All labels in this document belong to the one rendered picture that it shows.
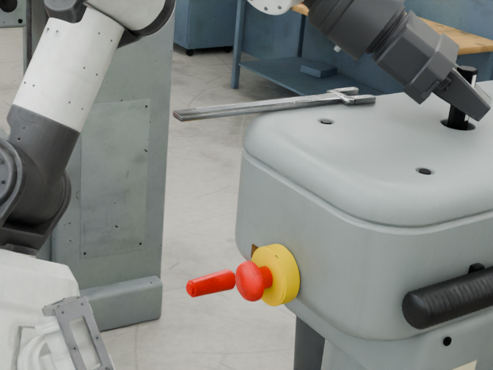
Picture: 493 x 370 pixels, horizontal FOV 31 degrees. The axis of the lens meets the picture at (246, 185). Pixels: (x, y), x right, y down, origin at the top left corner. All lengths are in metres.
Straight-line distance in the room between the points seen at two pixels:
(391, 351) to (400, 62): 0.30
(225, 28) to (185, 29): 0.42
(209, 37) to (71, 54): 7.39
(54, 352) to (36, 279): 0.13
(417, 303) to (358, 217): 0.09
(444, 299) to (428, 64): 0.24
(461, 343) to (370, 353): 0.10
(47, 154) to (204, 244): 3.73
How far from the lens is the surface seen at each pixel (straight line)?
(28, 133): 1.08
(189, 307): 4.22
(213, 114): 0.89
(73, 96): 1.09
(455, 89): 0.95
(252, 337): 4.03
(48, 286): 1.08
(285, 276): 0.85
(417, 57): 0.92
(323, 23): 0.93
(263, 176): 0.88
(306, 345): 3.29
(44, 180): 1.09
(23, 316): 1.05
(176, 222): 5.02
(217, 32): 8.50
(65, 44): 1.09
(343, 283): 0.81
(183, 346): 3.94
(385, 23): 0.91
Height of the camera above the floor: 2.18
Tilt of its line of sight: 23 degrees down
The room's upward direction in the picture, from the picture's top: 5 degrees clockwise
